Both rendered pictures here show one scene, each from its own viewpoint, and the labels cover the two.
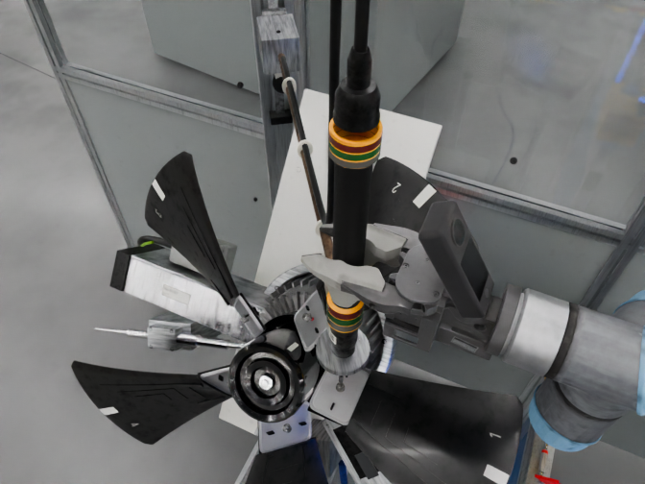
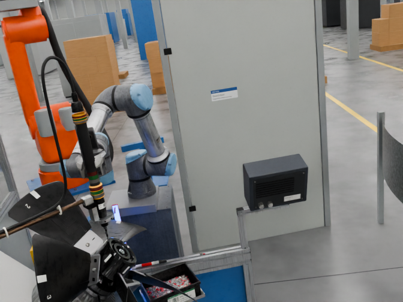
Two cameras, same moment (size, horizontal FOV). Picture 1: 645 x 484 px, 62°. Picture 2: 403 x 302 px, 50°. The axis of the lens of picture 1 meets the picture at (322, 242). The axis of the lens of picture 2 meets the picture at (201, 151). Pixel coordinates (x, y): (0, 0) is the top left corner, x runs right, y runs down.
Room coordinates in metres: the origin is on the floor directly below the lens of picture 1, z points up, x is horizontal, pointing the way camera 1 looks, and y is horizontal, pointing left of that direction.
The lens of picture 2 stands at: (0.70, 1.28, 1.93)
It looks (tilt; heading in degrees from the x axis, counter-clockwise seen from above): 19 degrees down; 240
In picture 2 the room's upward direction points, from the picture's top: 8 degrees counter-clockwise
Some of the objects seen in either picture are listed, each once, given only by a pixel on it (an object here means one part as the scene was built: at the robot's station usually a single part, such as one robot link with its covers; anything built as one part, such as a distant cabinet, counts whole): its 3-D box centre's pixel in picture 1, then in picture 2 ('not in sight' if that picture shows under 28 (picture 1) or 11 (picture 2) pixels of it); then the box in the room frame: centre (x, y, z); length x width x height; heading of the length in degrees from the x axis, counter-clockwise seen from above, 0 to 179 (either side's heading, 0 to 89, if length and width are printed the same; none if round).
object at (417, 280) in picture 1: (447, 303); (94, 159); (0.31, -0.13, 1.48); 0.12 x 0.08 x 0.09; 65
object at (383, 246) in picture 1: (362, 249); (82, 170); (0.38, -0.04, 1.48); 0.09 x 0.03 x 0.06; 55
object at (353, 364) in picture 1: (342, 326); (97, 207); (0.36, -0.02, 1.35); 0.09 x 0.07 x 0.10; 10
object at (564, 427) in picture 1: (585, 394); (99, 169); (0.25, -0.28, 1.38); 0.11 x 0.08 x 0.11; 129
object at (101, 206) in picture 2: (348, 254); (90, 162); (0.35, -0.03, 1.50); 0.04 x 0.04 x 0.46
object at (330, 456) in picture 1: (321, 447); not in sight; (0.37, 0.00, 0.91); 0.12 x 0.08 x 0.12; 155
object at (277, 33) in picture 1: (277, 42); not in sight; (0.97, 0.09, 1.39); 0.10 x 0.07 x 0.08; 10
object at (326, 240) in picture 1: (304, 149); (3, 235); (0.65, 0.03, 1.39); 0.54 x 0.01 x 0.01; 10
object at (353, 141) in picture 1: (354, 140); (80, 118); (0.35, -0.03, 1.65); 0.04 x 0.04 x 0.03
